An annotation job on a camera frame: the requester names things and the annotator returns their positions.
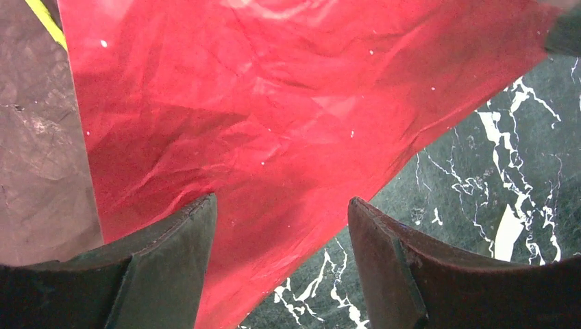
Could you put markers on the yellow fake flower bunch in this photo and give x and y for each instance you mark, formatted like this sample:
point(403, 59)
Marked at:
point(43, 14)

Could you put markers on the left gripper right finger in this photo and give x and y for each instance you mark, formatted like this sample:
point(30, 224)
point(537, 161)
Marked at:
point(412, 280)

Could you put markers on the red wrapping paper sheet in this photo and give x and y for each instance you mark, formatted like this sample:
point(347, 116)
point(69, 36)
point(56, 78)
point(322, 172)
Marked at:
point(283, 109)

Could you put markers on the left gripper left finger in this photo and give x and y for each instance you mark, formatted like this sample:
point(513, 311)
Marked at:
point(152, 278)

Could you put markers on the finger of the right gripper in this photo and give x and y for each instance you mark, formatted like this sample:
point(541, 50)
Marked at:
point(564, 36)

